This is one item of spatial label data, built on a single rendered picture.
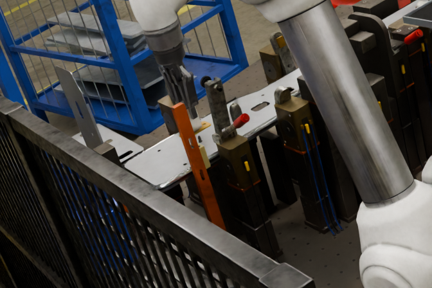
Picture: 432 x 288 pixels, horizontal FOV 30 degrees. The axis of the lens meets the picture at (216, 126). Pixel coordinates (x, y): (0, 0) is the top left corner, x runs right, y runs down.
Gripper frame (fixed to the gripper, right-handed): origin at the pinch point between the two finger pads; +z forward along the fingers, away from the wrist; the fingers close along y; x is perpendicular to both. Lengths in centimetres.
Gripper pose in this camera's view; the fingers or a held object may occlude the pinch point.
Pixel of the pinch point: (190, 116)
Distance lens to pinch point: 206.0
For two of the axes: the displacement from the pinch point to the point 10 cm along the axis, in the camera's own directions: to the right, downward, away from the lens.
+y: -5.5, -2.4, 8.0
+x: -7.9, 4.6, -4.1
